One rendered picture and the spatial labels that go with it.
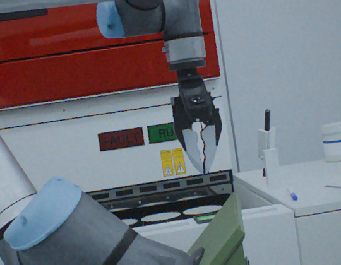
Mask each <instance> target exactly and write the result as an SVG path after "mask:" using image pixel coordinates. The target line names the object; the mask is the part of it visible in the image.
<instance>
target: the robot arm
mask: <svg viewBox="0 0 341 265"><path fill-rule="evenodd" d="M88 3H98V5H97V23H98V26H99V29H100V31H101V33H102V35H103V36H104V37H106V38H119V37H122V38H126V37H137V36H142V35H152V34H157V33H162V36H163V40H164V45H165V46H166V47H163V48H162V52H167V53H166V58H167V62H168V63H170V64H169V72H170V71H175V73H176V74H177V82H178V88H179V96H178V97H170V103H171V107H172V117H173V120H174V122H173V130H174V134H175V135H176V138H177V139H178V141H179V142H180V144H181V145H182V147H183V148H184V152H185V154H186V155H187V157H188V158H189V159H190V161H191V163H192V164H193V166H194V167H195V168H196V169H197V170H198V171H199V172H200V173H201V174H206V173H207V172H208V171H209V170H210V168H211V165H212V162H213V159H214V157H215V153H216V150H217V146H218V143H219V140H220V135H221V132H222V118H221V116H220V112H219V110H220V108H218V107H217V108H215V105H214V104H213V101H214V100H215V98H213V97H212V96H211V92H210V91H209V92H208V90H207V89H206V86H205V83H204V81H203V77H202V75H201V74H198V71H197V68H198V67H203V66H206V60H205V59H203V58H204V57H206V50H205V42H204V37H203V33H202V27H201V20H200V12H199V7H198V4H199V0H0V13H8V12H15V11H26V10H31V9H42V8H53V7H60V6H71V5H77V4H88ZM194 122H202V123H204V124H205V127H204V128H203V129H202V130H201V131H200V137H201V140H202V141H203V144H204V147H203V154H204V161H203V163H202V161H201V159H200V151H199V150H198V145H197V143H198V133H197V132H196V131H192V130H190V129H188V127H191V126H192V125H193V123H194ZM186 124H188V127H187V125H186ZM0 258H1V260H2V261H3V263H4V264H5V265H193V263H194V258H192V257H191V256H190V255H189V254H187V253H186V252H184V251H183V250H179V249H176V248H173V247H170V246H168V245H165V244H162V243H160V242H157V241H154V240H152V239H149V238H145V237H143V236H142V235H140V234H139V233H138V232H136V231H135V230H133V229H132V228H131V227H130V226H129V225H127V224H125V223H124V222H123V221H121V220H120V219H119V218H118V217H117V216H116V215H114V214H113V213H111V212H110V211H108V210H107V209H105V208H104V207H103V206H102V205H101V204H99V203H98V202H96V200H94V199H93V198H91V197H90V196H89V195H88V194H86V193H85V192H83V191H82V190H81V188H80V187H79V186H78V185H76V184H72V183H71V182H69V181H68V180H66V179H65V178H63V177H61V176H55V177H52V178H51V179H50V180H49V181H48V182H47V183H46V184H45V185H44V186H43V187H42V188H41V189H40V190H39V192H38V191H37V190H36V188H35V187H34V185H33V184H32V183H31V182H30V180H29V178H28V177H27V175H26V173H25V171H24V170H23V169H22V167H21V166H20V164H19V163H18V161H17V160H16V158H15V157H14V155H13V154H12V152H11V150H10V149H9V148H8V146H7V144H6V143H5V142H4V140H3V139H2V136H1V135H0Z"/></svg>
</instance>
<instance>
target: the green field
mask: <svg viewBox="0 0 341 265"><path fill-rule="evenodd" d="M148 130H149V133H150V142H151V143H152V142H157V141H165V140H170V139H177V138H176V135H175V134H174V130H173V124H167V125H163V126H155V127H149V128H148Z"/></svg>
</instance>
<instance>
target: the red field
mask: <svg viewBox="0 0 341 265"><path fill-rule="evenodd" d="M99 136H100V144H101V148H102V150H105V149H109V148H117V147H122V146H129V145H134V144H143V137H142V132H141V129H135V130H130V131H119V132H112V133H107V134H99Z"/></svg>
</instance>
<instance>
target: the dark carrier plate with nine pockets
mask: <svg viewBox="0 0 341 265"><path fill-rule="evenodd" d="M223 205H224V203H215V204H208V205H203V206H223ZM203 206H197V207H192V208H184V209H178V210H174V211H166V212H158V213H167V212H178V213H180V215H179V216H177V217H173V218H169V219H166V220H159V221H142V220H141V219H142V218H144V217H146V216H150V215H154V214H158V213H152V214H147V215H140V216H133V217H129V218H121V219H120V220H127V219H134V220H138V221H137V222H136V223H134V224H132V225H129V226H130V227H131V228H135V227H142V226H146V225H157V224H161V223H168V222H172V221H180V220H187V219H191V218H193V217H194V216H198V215H205V214H209V213H216V212H218V211H219V210H217V211H213V212H207V213H198V214H184V211H186V210H189V209H193V208H198V207H203Z"/></svg>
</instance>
